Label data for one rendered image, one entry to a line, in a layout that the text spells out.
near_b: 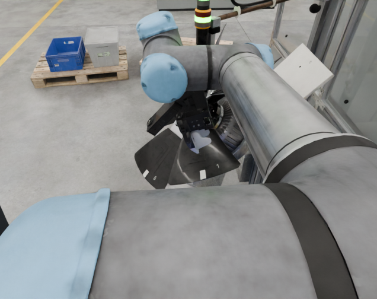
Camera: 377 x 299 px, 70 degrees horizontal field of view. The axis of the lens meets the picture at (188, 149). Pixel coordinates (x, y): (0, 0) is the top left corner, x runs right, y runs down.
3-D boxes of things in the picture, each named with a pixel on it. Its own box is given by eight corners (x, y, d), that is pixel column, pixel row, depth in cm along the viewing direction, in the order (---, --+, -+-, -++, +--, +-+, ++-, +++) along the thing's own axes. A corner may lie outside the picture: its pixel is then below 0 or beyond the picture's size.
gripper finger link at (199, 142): (216, 156, 71) (207, 130, 65) (194, 161, 72) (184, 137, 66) (214, 148, 74) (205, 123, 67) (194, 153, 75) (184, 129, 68)
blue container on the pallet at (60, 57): (86, 51, 392) (82, 35, 377) (82, 70, 349) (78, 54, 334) (57, 53, 386) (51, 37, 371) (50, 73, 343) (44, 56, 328)
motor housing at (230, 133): (211, 134, 128) (191, 121, 122) (248, 102, 117) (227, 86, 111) (219, 170, 112) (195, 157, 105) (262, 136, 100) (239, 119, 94)
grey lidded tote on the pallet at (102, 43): (121, 48, 400) (117, 25, 377) (122, 66, 357) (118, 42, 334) (92, 50, 394) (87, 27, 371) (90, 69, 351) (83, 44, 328)
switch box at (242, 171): (265, 181, 151) (274, 152, 136) (239, 182, 150) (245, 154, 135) (261, 169, 157) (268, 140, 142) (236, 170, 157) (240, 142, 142)
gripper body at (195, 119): (214, 130, 64) (201, 89, 56) (181, 140, 66) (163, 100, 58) (211, 112, 70) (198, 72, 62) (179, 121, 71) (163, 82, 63)
